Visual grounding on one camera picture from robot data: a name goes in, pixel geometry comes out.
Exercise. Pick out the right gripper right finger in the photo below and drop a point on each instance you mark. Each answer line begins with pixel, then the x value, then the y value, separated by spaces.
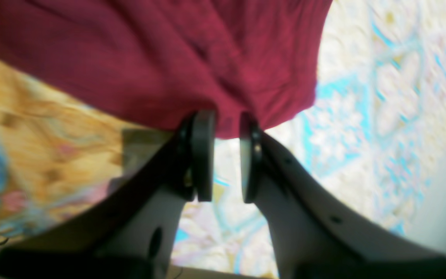
pixel 314 235

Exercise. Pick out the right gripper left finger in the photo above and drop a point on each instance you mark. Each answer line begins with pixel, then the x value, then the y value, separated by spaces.
pixel 130 234

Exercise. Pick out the dark red t-shirt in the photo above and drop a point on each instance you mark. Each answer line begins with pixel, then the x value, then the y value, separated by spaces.
pixel 155 61

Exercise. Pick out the patterned tablecloth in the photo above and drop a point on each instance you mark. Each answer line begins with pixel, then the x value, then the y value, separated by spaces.
pixel 374 137

